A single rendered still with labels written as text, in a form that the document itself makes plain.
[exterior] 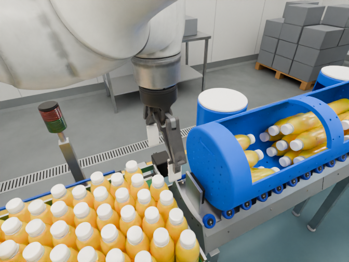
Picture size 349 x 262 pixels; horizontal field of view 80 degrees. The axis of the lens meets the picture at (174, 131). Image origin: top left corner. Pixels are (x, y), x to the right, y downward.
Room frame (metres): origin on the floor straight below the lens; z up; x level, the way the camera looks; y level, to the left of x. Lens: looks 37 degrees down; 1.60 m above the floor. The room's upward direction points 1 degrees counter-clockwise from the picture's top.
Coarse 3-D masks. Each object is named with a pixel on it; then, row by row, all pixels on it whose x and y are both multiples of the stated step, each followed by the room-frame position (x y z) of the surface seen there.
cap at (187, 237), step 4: (184, 232) 0.27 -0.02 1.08; (188, 232) 0.26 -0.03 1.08; (192, 232) 0.26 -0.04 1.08; (180, 236) 0.26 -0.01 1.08; (184, 236) 0.26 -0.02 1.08; (188, 236) 0.26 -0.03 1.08; (192, 236) 0.26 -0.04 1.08; (180, 240) 0.25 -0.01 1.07; (184, 240) 0.25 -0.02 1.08; (188, 240) 0.25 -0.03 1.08; (192, 240) 0.25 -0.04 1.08; (184, 244) 0.24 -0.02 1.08; (188, 244) 0.24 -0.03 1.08; (192, 244) 0.24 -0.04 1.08
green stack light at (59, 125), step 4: (56, 120) 0.60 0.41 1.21; (60, 120) 0.61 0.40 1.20; (64, 120) 0.63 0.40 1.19; (48, 124) 0.59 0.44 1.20; (52, 124) 0.59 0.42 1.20; (56, 124) 0.60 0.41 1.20; (60, 124) 0.61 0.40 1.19; (64, 124) 0.62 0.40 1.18; (48, 128) 0.60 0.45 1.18; (52, 128) 0.59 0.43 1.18; (56, 128) 0.60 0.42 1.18; (60, 128) 0.60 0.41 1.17; (64, 128) 0.61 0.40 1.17; (52, 132) 0.59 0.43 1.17; (56, 132) 0.59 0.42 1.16
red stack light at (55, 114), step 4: (56, 108) 0.62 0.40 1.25; (40, 112) 0.60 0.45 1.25; (44, 112) 0.59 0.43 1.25; (48, 112) 0.59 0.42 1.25; (52, 112) 0.60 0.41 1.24; (56, 112) 0.61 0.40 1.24; (60, 112) 0.63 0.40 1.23; (44, 116) 0.59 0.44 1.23; (48, 116) 0.59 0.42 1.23; (52, 116) 0.60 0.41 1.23; (56, 116) 0.60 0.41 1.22; (60, 116) 0.62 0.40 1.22; (44, 120) 0.60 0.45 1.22; (48, 120) 0.59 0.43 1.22; (52, 120) 0.60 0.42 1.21
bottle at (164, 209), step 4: (172, 200) 0.37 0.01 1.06; (160, 204) 0.37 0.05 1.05; (164, 204) 0.36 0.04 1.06; (168, 204) 0.36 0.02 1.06; (172, 204) 0.37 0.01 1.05; (176, 204) 0.37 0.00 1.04; (160, 208) 0.36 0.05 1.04; (164, 208) 0.35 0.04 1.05; (168, 208) 0.35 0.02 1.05; (172, 208) 0.36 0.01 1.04; (160, 212) 0.35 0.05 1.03; (164, 212) 0.35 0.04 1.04; (168, 212) 0.35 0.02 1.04; (164, 216) 0.35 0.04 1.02; (164, 220) 0.35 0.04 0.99
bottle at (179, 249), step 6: (180, 246) 0.24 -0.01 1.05; (192, 246) 0.24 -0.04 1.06; (198, 246) 0.25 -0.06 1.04; (180, 252) 0.23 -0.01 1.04; (186, 252) 0.23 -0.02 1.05; (192, 252) 0.23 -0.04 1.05; (198, 252) 0.24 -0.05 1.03; (180, 258) 0.23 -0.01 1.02; (186, 258) 0.22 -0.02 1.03; (192, 258) 0.22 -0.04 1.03; (198, 258) 0.24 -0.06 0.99
